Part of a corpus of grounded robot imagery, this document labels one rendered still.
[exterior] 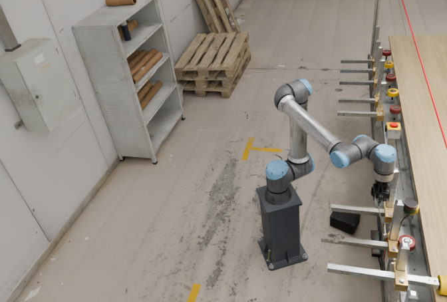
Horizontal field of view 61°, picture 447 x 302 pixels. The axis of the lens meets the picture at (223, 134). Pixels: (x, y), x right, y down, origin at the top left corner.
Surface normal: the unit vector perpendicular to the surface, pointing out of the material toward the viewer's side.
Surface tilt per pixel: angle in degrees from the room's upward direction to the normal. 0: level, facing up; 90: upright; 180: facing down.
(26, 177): 90
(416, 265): 0
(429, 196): 0
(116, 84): 90
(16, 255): 90
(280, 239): 90
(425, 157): 0
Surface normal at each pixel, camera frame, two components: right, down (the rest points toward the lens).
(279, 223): 0.24, 0.54
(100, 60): -0.28, 0.58
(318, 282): -0.13, -0.81
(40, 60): 0.95, 0.06
